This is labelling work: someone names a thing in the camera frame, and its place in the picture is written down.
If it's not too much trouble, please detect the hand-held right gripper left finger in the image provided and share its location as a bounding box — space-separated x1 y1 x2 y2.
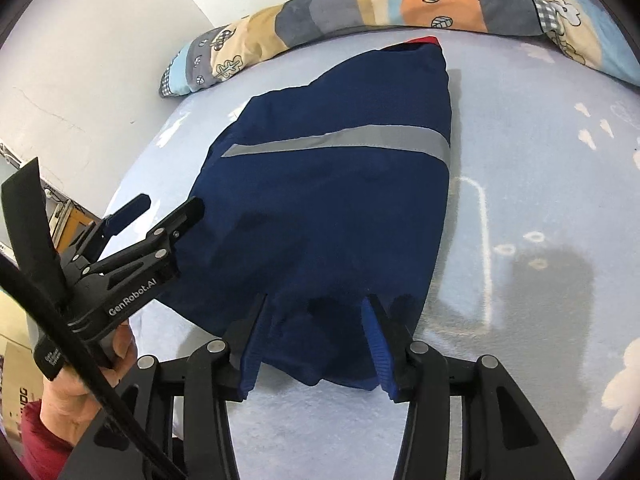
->
57 294 269 480

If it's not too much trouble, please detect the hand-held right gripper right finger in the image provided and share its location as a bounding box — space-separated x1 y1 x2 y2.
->
361 294 576 480

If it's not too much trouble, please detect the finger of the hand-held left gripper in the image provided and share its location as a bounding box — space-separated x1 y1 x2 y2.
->
75 193 152 262
81 196 205 282

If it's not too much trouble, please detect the navy jacket with red collar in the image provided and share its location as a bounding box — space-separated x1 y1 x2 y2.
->
157 36 453 392

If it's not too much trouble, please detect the person's left forearm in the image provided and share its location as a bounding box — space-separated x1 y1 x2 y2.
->
19 400 78 480

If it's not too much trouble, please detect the person's left hand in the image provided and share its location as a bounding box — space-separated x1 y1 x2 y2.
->
41 321 138 448

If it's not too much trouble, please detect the cardboard box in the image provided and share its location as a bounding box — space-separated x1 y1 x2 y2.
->
0 332 47 438

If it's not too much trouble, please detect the light blue bed sheet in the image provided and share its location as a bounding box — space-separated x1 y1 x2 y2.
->
102 25 640 480

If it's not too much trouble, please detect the patchwork quilt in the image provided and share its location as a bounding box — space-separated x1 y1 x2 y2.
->
159 0 640 98

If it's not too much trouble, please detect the black cable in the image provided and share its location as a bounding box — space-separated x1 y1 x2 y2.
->
0 255 187 480

